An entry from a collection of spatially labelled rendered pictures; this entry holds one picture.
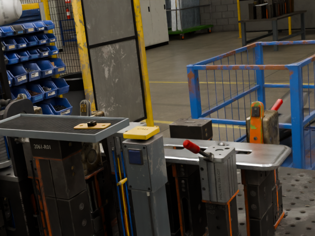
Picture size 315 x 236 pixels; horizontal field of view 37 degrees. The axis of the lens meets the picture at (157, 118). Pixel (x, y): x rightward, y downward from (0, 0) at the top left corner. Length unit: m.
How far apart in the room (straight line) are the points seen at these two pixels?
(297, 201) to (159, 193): 0.77
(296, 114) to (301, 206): 1.44
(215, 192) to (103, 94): 3.58
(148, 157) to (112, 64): 3.81
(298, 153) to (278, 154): 1.85
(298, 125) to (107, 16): 2.37
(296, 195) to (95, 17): 3.22
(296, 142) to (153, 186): 2.16
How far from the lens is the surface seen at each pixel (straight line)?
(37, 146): 1.21
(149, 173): 1.03
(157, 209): 1.08
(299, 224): 1.60
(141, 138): 1.02
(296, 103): 3.06
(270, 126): 1.45
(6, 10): 1.77
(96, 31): 4.61
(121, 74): 4.92
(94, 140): 1.04
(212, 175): 1.15
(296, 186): 1.87
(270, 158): 1.28
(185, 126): 1.54
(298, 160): 3.17
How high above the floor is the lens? 1.44
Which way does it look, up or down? 14 degrees down
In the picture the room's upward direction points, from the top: 6 degrees counter-clockwise
